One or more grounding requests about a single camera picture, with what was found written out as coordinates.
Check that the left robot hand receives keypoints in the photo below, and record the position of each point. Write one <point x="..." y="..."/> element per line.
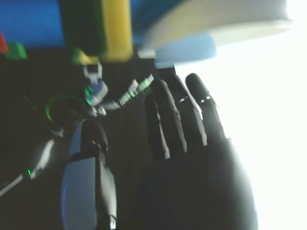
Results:
<point x="192" y="179"/>

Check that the light blue bowl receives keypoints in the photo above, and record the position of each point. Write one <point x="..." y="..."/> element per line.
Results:
<point x="187" y="48"/>

